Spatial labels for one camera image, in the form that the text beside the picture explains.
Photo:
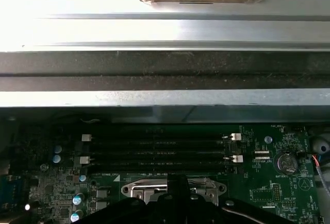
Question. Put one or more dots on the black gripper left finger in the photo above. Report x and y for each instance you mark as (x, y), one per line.
(144, 213)

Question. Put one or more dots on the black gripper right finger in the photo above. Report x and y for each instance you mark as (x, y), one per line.
(219, 215)

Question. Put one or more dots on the metal socket cover frame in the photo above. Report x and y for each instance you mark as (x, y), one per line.
(139, 193)

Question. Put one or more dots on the CPU socket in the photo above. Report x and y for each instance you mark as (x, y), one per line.
(210, 188)

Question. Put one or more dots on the black RAM slot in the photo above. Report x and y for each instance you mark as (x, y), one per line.
(154, 157)
(154, 167)
(154, 138)
(154, 147)

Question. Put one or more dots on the green motherboard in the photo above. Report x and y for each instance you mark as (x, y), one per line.
(247, 172)

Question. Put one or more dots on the round silver coin battery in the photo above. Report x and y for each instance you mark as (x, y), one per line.
(287, 163)

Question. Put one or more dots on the black open PC case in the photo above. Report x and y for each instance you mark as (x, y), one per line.
(154, 64)

